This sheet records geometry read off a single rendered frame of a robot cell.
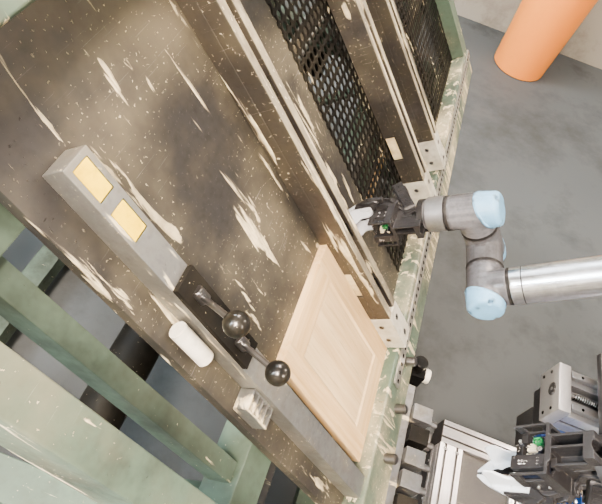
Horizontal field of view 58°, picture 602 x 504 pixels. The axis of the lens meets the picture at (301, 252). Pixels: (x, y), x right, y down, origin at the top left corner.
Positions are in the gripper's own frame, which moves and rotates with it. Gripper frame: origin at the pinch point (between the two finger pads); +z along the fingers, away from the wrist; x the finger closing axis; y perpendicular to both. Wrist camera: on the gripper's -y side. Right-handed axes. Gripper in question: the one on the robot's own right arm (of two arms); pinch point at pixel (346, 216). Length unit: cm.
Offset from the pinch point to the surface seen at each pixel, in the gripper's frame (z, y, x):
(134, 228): -3, 49, -45
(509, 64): 14, -300, 136
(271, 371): -13, 54, -20
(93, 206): -2, 51, -51
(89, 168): -3, 48, -55
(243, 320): -14, 53, -32
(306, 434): -3, 50, 9
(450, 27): 3, -136, 23
